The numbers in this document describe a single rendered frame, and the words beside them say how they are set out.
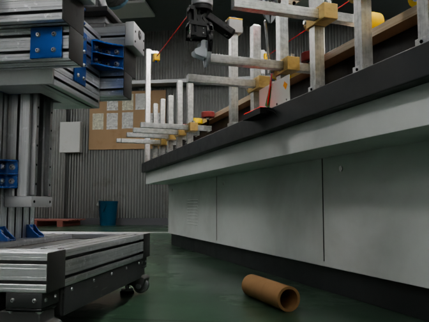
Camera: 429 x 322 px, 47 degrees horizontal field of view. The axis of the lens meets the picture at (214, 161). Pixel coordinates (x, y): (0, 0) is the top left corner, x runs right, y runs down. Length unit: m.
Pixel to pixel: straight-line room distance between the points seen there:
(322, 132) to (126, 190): 7.63
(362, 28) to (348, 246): 0.79
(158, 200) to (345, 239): 7.21
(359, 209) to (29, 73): 1.15
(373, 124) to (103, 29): 1.02
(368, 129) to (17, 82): 1.00
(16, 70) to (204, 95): 7.53
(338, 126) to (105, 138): 7.93
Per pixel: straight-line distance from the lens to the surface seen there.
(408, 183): 1.61
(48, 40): 1.44
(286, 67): 1.84
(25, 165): 1.64
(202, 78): 2.00
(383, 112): 1.39
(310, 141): 1.69
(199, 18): 1.80
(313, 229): 2.07
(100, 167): 9.30
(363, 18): 1.50
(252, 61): 1.82
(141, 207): 9.02
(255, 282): 1.81
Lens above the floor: 0.33
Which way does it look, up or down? 5 degrees up
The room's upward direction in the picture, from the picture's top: straight up
